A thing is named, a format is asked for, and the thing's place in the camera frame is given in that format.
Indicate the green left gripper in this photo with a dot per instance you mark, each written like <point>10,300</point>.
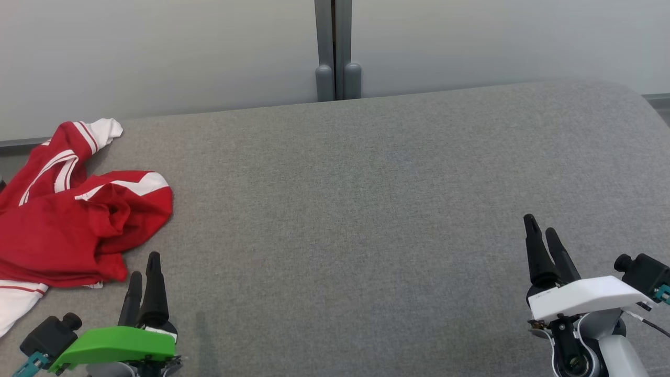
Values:
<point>115,343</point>

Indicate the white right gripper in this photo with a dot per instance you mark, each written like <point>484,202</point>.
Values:
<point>586,296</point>

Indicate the red shorts with white trim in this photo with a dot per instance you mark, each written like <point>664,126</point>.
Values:
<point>52,235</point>

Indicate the red jersey with white stripes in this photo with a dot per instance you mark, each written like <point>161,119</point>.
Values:
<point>57,152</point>

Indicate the grey fabric sofa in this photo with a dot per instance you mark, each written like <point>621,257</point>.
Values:
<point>366,209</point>

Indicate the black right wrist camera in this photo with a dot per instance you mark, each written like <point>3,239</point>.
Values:
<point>646,272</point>

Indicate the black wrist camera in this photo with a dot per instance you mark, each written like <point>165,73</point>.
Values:
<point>47,337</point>
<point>646,272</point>

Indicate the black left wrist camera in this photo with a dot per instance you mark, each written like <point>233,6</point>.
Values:
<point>47,337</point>

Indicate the dark grey base rail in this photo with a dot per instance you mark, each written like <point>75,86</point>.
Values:
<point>659,97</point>

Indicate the grey partition post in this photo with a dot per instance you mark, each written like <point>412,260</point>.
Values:
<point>324,42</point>

